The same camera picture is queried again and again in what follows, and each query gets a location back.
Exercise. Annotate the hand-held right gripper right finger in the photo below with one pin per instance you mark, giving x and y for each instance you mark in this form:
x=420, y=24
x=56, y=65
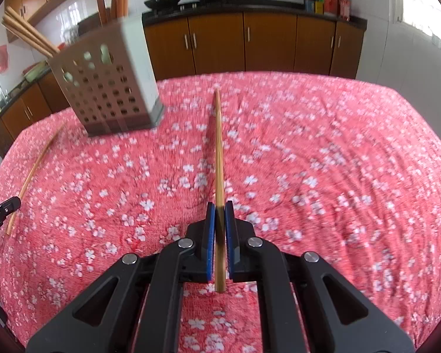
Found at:
x=230, y=242

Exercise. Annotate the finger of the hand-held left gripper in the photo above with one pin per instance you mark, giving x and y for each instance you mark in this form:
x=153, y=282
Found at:
x=7, y=206

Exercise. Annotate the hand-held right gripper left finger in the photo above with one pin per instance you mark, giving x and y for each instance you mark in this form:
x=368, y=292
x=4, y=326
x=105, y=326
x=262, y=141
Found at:
x=210, y=242

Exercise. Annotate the grey perforated utensil holder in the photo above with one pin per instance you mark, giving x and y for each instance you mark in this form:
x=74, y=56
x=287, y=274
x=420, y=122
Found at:
x=110, y=88

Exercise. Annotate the wooden sink base cabinet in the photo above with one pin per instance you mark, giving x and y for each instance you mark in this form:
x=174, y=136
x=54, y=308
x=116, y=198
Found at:
x=25, y=110

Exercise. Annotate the metal faucet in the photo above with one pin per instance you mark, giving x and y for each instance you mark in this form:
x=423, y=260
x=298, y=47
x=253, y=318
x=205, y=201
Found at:
x=0, y=92

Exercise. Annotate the red floral tablecloth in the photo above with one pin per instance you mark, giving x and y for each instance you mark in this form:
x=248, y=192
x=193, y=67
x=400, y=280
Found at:
x=316, y=161

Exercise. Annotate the green basin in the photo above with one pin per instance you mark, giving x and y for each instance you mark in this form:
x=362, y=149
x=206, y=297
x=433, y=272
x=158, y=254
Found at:
x=36, y=70

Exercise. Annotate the red plastic bag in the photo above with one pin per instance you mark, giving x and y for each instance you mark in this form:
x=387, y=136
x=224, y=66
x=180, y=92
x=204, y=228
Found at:
x=0, y=58

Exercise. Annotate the dark appliance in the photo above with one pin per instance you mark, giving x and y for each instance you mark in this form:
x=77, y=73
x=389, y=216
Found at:
x=90, y=25

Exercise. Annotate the wooden base cabinet row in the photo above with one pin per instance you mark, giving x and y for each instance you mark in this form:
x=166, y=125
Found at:
x=264, y=44

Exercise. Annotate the black kitchen countertop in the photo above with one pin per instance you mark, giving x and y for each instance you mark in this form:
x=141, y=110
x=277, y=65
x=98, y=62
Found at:
x=264, y=7

